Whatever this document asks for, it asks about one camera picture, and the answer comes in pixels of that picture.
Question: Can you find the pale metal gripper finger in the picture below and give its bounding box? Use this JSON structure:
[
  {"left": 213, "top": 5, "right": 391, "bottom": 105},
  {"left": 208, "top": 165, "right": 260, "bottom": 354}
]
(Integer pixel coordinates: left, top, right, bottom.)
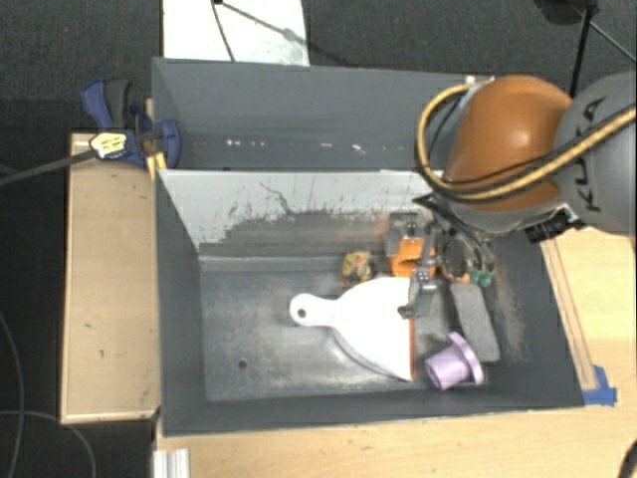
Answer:
[
  {"left": 383, "top": 211, "right": 424, "bottom": 258},
  {"left": 397, "top": 268, "right": 440, "bottom": 319}
]

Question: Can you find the orange toy block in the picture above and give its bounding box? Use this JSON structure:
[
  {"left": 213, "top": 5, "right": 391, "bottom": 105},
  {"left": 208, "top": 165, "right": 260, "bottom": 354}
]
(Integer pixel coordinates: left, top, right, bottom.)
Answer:
[{"left": 389, "top": 237, "right": 440, "bottom": 279}]

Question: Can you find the white dustpan with orange edge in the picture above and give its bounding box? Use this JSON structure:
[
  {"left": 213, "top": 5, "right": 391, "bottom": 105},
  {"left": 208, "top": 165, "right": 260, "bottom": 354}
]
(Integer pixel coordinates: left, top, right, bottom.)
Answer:
[{"left": 289, "top": 276, "right": 417, "bottom": 383}]

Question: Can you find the yellow and brown toy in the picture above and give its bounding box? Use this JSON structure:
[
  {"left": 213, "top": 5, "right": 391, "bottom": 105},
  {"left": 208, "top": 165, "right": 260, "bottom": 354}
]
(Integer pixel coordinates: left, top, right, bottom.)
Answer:
[{"left": 339, "top": 250, "right": 376, "bottom": 285}]

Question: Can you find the grey sponge block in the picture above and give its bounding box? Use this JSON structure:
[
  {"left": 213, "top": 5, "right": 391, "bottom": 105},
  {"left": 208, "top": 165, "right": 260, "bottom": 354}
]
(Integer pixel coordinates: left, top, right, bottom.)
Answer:
[{"left": 449, "top": 283, "right": 502, "bottom": 363}]

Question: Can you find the purple plastic spool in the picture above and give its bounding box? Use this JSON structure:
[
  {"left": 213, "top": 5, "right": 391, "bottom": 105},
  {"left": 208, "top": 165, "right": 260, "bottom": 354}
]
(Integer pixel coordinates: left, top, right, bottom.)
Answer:
[{"left": 423, "top": 331, "right": 486, "bottom": 392}]

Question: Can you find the grey metal bin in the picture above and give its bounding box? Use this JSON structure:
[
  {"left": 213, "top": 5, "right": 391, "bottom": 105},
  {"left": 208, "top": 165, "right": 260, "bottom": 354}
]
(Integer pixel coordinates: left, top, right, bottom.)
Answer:
[{"left": 150, "top": 57, "right": 586, "bottom": 438}]

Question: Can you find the pale wood flat board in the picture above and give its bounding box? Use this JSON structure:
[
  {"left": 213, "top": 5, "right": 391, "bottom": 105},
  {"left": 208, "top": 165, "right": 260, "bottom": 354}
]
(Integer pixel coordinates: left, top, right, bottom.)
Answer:
[{"left": 59, "top": 131, "right": 163, "bottom": 425}]

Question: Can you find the black cylinder on white bracket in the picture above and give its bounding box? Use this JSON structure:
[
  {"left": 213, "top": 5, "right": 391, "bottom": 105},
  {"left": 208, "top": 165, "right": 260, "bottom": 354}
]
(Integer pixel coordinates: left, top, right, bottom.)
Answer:
[{"left": 524, "top": 205, "right": 584, "bottom": 245}]

